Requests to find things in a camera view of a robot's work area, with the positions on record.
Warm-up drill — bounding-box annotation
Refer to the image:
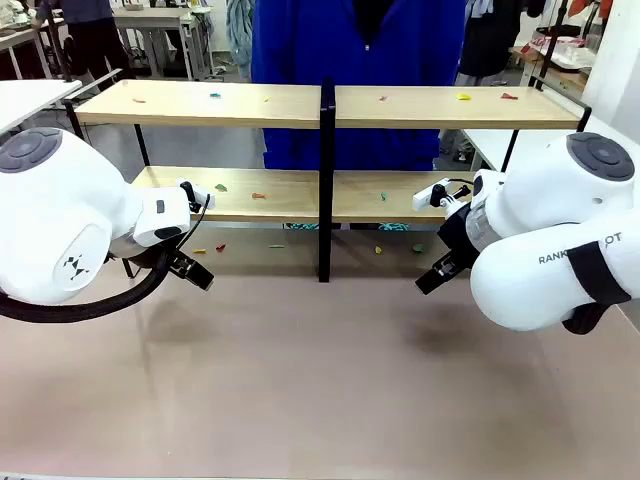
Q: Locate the hanging teal cloth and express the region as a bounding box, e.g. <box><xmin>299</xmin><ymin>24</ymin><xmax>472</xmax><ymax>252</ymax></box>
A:
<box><xmin>225</xmin><ymin>0</ymin><xmax>257</xmax><ymax>67</ymax></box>

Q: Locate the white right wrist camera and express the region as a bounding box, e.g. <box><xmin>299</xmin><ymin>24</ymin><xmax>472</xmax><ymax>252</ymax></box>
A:
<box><xmin>412</xmin><ymin>182</ymin><xmax>472</xmax><ymax>214</ymax></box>

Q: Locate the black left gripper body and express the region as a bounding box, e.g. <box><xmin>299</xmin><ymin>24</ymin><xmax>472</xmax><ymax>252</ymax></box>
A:
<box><xmin>167</xmin><ymin>247</ymin><xmax>197</xmax><ymax>277</ymax></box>

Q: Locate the person in blue jacket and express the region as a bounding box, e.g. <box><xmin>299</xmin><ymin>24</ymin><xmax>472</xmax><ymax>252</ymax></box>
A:
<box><xmin>251</xmin><ymin>0</ymin><xmax>469</xmax><ymax>172</ymax></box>

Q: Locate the wooden background desk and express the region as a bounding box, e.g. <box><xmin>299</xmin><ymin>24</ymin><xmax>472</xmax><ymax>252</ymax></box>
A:
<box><xmin>0</xmin><ymin>18</ymin><xmax>66</xmax><ymax>81</ymax></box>
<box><xmin>509</xmin><ymin>42</ymin><xmax>594</xmax><ymax>94</ymax></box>

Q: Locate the long wooden shelf board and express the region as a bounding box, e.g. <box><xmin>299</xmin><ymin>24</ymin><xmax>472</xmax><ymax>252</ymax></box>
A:
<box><xmin>72</xmin><ymin>79</ymin><xmax>584</xmax><ymax>131</ymax></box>

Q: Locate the white background table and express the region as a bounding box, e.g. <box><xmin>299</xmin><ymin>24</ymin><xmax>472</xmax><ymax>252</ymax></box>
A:
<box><xmin>112</xmin><ymin>5</ymin><xmax>214</xmax><ymax>81</ymax></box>

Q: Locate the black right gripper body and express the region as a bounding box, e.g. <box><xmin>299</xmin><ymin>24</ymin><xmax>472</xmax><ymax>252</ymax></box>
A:
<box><xmin>438</xmin><ymin>202</ymin><xmax>484</xmax><ymax>274</ymax></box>

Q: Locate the white side table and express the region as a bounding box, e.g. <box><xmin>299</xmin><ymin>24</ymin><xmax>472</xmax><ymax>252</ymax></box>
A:
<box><xmin>459</xmin><ymin>128</ymin><xmax>571</xmax><ymax>174</ymax></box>
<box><xmin>0</xmin><ymin>78</ymin><xmax>84</xmax><ymax>135</ymax></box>

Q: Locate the black sleeved arm cable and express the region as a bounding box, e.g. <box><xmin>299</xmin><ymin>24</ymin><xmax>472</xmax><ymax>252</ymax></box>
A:
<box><xmin>0</xmin><ymin>243</ymin><xmax>174</xmax><ymax>324</ymax></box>

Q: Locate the black arm strap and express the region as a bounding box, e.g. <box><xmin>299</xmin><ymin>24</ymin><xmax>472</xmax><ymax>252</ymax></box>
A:
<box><xmin>566</xmin><ymin>242</ymin><xmax>634</xmax><ymax>307</ymax></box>

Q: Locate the short wooden shelf board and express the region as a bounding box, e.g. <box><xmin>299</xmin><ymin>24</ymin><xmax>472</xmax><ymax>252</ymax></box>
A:
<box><xmin>130</xmin><ymin>166</ymin><xmax>477</xmax><ymax>224</ymax></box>

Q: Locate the orange cloth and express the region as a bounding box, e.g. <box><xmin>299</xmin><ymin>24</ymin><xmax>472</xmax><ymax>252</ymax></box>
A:
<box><xmin>569</xmin><ymin>0</ymin><xmax>614</xmax><ymax>19</ymax></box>

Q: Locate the black stand pole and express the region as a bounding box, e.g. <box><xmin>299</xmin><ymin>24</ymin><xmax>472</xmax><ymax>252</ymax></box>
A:
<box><xmin>39</xmin><ymin>0</ymin><xmax>74</xmax><ymax>84</ymax></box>
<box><xmin>536</xmin><ymin>0</ymin><xmax>574</xmax><ymax>92</ymax></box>

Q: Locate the black metal shelf frame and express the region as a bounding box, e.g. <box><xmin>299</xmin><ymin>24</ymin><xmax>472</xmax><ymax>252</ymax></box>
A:
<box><xmin>62</xmin><ymin>74</ymin><xmax>594</xmax><ymax>284</ymax></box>

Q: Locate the background person in dark clothes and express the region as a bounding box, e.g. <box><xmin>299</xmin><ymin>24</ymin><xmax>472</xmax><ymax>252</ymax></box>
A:
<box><xmin>62</xmin><ymin>0</ymin><xmax>134</xmax><ymax>81</ymax></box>

